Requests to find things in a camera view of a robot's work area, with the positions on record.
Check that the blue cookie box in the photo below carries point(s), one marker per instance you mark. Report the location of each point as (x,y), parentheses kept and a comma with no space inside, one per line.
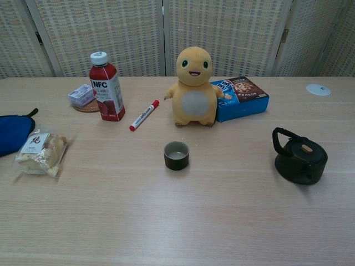
(249,108)

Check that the red and white marker pen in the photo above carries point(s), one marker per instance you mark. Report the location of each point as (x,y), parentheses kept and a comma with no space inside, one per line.
(144,115)

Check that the yellow plush dinosaur toy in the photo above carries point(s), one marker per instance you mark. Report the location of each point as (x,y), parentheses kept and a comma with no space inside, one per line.
(194,72)

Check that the round wooden coaster with packet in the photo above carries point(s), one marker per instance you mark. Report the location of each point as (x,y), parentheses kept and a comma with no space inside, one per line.
(88,108)

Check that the blue folded cloth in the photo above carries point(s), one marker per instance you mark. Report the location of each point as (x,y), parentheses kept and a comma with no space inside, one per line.
(14,130)

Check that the clear bagged snack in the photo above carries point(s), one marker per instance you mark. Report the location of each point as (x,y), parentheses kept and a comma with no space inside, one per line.
(41,155)

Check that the red NFC juice bottle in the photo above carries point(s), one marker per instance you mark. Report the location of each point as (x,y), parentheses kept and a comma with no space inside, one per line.
(106,91)

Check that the black round object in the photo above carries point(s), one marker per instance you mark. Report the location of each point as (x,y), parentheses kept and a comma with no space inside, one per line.
(299,166)

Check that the small clear plastic box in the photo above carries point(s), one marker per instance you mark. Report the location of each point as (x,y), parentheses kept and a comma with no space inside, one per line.
(80,94)

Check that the woven folding screen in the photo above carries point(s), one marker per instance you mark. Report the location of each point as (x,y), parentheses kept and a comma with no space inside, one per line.
(111,33)

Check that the white round table grommet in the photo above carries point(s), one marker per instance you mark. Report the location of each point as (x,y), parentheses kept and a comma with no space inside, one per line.
(318,90)

